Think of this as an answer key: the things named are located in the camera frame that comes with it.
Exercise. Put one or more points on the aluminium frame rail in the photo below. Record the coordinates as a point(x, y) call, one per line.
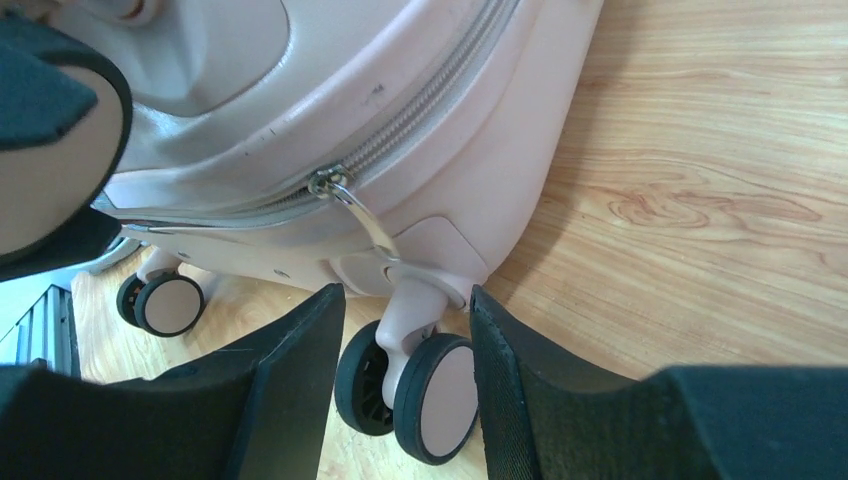
point(44, 334)

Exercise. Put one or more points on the pink hard-shell suitcase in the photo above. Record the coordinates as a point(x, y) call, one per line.
point(397, 149)

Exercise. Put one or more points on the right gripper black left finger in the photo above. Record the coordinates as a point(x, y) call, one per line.
point(255, 408)

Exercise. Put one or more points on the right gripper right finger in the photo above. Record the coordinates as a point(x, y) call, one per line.
point(547, 413)

